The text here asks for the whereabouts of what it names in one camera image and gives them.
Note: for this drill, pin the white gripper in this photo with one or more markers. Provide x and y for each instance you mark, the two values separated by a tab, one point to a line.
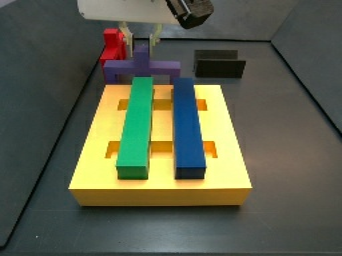
142	11

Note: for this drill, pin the purple cross-shaped block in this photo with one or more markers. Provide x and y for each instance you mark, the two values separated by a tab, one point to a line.
141	66

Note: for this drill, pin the yellow slotted board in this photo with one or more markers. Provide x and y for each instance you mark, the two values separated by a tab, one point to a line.
95	185

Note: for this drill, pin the red cross-shaped block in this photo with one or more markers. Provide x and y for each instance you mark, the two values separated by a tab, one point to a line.
114	46

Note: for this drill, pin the green bar block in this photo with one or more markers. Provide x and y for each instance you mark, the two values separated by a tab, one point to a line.
133	160

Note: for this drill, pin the blue bar block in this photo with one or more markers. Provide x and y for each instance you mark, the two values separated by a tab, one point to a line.
190	161

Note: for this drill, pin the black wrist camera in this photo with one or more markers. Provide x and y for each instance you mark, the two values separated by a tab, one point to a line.
190	12

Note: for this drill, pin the black metal bracket holder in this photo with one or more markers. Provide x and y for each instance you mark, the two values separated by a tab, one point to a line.
218	64

